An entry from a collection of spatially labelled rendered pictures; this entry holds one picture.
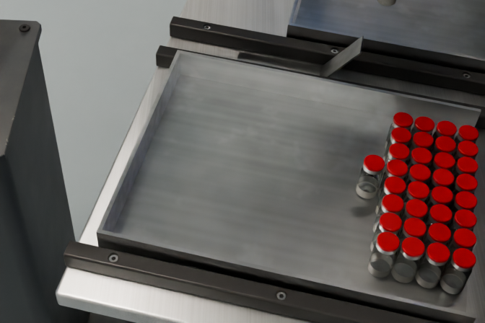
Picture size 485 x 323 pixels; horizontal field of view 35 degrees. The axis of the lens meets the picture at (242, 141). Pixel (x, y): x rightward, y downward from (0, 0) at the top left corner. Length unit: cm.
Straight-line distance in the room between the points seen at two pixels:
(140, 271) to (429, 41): 48
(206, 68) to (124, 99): 126
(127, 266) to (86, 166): 127
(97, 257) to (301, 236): 19
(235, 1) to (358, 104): 24
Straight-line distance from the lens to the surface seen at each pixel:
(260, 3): 99
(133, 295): 70
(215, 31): 92
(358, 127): 85
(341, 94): 85
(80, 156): 198
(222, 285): 68
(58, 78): 220
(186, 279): 69
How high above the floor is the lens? 148
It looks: 48 degrees down
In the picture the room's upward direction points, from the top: 5 degrees clockwise
